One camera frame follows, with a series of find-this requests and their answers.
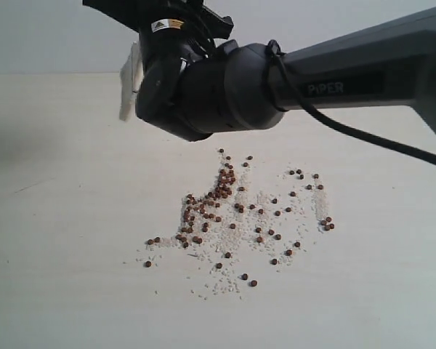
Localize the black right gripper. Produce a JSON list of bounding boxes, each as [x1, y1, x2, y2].
[[81, 0, 235, 70]]

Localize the wide white wooden paint brush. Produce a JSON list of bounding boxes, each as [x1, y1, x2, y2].
[[118, 41, 144, 122]]

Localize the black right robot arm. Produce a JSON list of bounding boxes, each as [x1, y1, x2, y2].
[[85, 1, 436, 142]]

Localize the scattered brown pellets and rice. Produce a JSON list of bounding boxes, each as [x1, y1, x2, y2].
[[133, 148, 335, 300]]

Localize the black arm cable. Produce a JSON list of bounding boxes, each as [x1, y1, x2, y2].
[[188, 0, 436, 170]]

